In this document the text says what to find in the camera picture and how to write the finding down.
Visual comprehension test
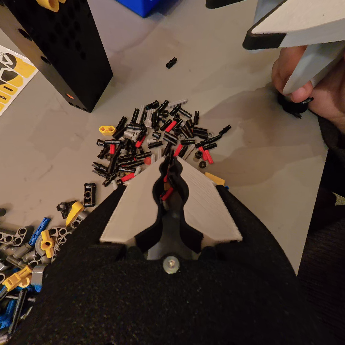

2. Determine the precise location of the blue plastic bin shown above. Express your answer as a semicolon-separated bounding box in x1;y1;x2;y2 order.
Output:
115;0;180;18

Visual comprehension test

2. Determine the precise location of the pile of yellow black building pieces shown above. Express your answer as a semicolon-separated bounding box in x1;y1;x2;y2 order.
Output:
0;183;96;337

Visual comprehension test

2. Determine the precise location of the pile of black red pins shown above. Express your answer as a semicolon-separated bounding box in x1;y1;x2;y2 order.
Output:
92;98;232;189

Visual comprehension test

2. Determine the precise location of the yellow black sticker sheet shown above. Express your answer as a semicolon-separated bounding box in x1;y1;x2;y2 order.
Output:
0;44;39;117

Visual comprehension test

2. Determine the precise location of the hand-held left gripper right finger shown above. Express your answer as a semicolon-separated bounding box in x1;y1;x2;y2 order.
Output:
172;156;243;254

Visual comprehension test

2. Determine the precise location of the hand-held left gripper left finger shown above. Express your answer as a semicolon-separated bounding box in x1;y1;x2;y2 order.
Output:
100;156;169;254

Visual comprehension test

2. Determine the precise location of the black perforated block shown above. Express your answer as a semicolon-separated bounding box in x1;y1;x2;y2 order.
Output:
0;0;114;113

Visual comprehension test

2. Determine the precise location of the person's right hand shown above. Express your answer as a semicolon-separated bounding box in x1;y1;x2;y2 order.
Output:
271;46;345;133

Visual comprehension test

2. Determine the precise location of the yellow panel piece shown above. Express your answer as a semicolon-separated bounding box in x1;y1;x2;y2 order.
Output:
204;172;229;190

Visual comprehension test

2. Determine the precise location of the person's right forearm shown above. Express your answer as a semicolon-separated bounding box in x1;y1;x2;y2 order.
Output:
318;114;345;193

